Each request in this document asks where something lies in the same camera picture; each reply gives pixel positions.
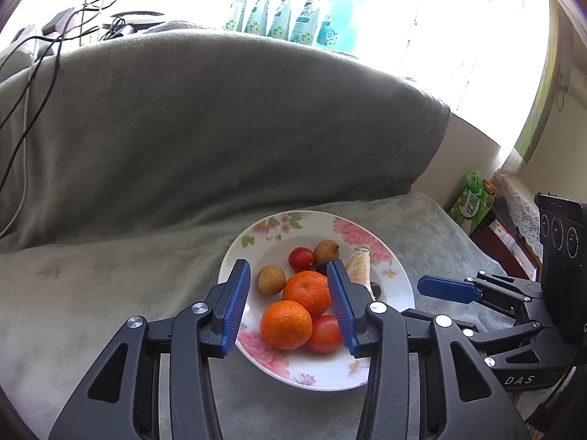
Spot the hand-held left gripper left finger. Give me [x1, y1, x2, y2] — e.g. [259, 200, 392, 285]
[48, 259, 252, 440]

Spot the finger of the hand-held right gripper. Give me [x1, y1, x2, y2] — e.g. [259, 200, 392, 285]
[459, 321, 551, 368]
[417, 271, 544, 318]

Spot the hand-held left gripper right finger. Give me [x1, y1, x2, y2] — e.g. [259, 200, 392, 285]
[325, 259, 526, 440]

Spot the tangerine with green stem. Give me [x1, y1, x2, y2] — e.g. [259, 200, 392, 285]
[283, 271, 332, 318]

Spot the brown longan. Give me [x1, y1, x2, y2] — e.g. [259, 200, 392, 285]
[314, 239, 341, 267]
[257, 264, 286, 295]

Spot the round tangerine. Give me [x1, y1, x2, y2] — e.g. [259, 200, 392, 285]
[260, 300, 313, 350]

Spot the red cherry tomato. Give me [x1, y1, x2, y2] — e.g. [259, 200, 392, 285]
[288, 247, 316, 273]

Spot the white floral plate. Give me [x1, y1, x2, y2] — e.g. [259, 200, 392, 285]
[218, 210, 416, 392]

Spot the peeled pomelo segment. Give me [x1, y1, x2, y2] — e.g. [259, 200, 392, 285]
[344, 247, 377, 301]

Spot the red box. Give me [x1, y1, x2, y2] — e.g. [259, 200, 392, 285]
[470, 217, 538, 281]

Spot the white lace cloth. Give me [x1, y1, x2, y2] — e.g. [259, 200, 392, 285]
[497, 174, 546, 257]

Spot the green snack packet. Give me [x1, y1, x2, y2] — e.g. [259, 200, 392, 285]
[447, 170, 487, 235]

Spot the brown glass jar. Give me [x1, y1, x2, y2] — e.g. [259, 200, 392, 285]
[481, 180, 499, 214]

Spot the light grey blanket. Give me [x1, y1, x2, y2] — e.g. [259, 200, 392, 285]
[0, 190, 528, 440]

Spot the green patterned board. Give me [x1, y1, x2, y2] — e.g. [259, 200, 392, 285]
[513, 50, 566, 162]

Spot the dark grey cushion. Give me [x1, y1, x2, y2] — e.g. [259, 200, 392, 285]
[0, 21, 452, 253]

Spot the window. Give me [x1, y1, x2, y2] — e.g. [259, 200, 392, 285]
[92, 0, 551, 147]

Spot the turquoise detergent bottle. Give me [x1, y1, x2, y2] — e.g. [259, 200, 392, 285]
[316, 0, 364, 53]

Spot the floral detergent refill bag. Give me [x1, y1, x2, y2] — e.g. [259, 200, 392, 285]
[245, 0, 272, 36]
[267, 0, 293, 41]
[289, 0, 322, 47]
[223, 0, 252, 33]

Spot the black device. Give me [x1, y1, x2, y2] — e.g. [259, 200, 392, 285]
[41, 7, 77, 36]

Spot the black cable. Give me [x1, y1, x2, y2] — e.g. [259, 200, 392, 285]
[0, 0, 121, 193]

